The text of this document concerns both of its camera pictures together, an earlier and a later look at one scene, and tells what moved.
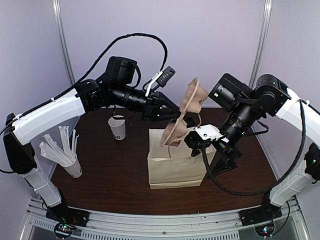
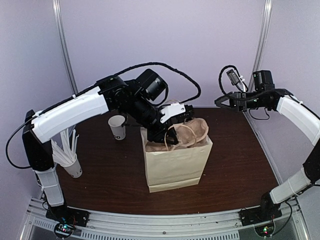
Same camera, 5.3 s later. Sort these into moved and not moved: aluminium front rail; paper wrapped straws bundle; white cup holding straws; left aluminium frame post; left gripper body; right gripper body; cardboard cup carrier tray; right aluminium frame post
Moved: left gripper body; right gripper body; cardboard cup carrier tray
Not moved: aluminium front rail; white cup holding straws; left aluminium frame post; right aluminium frame post; paper wrapped straws bundle
